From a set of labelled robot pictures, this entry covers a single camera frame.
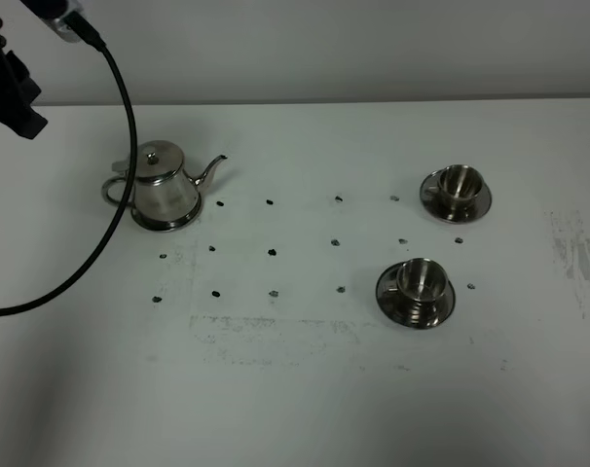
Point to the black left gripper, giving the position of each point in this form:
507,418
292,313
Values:
17,92

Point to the stainless steel teapot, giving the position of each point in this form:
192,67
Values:
164,196

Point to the near steel saucer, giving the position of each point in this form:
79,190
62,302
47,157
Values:
401,312

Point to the steel saucer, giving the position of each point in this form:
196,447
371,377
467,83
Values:
455,206
401,312

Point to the far steel saucer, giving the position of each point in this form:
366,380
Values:
455,206

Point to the near steel teacup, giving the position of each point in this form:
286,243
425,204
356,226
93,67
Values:
421,281

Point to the steel teacup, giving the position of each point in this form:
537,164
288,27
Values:
421,281
458,187

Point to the far steel teacup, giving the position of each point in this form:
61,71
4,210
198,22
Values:
458,187

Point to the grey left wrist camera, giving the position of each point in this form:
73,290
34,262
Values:
54,13

